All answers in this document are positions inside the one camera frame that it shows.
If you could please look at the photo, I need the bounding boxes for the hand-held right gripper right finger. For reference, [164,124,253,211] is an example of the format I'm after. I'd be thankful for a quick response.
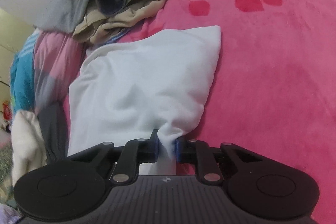
[175,137,263,185]

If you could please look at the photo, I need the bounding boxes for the light grey garment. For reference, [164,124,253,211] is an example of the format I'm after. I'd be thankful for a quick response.
[35,0,95,33]

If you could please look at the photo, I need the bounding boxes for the pink floral blanket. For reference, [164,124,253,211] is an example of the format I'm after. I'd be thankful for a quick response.
[60,0,336,224]

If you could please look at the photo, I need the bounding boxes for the light blue cloth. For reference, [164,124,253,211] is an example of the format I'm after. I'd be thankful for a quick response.
[106,28,132,44]

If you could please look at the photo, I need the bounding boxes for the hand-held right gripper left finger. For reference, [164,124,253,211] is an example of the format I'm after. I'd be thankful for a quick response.
[67,129,160,185]

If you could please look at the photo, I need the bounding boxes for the dark grey cloth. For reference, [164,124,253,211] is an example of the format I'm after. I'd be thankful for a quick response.
[38,103,70,162]

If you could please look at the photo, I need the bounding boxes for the cream cloth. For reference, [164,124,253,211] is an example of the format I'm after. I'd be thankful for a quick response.
[10,111,49,180]

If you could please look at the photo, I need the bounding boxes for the white bear-print sweatshirt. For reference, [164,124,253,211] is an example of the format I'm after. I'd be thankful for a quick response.
[67,25,222,176]

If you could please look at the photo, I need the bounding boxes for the pink and blue striped clothes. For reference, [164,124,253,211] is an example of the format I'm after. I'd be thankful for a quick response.
[9,30,88,114]

